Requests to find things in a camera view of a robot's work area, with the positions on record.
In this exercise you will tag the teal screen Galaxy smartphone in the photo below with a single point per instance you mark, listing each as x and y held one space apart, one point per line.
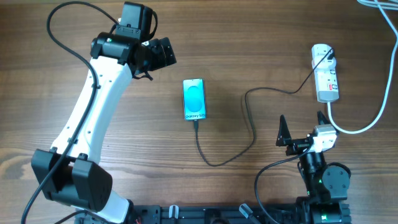
194 99

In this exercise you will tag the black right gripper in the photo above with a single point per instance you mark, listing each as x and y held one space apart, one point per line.
285 139

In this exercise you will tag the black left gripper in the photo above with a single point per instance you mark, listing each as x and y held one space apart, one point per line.
159 60

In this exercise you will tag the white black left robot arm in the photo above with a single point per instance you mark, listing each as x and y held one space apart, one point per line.
69 172

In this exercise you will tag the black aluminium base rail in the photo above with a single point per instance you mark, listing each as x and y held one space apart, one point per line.
278 213

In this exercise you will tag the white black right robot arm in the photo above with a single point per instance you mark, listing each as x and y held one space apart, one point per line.
327 184

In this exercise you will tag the white power strip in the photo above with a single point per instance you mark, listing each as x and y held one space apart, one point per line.
324 65

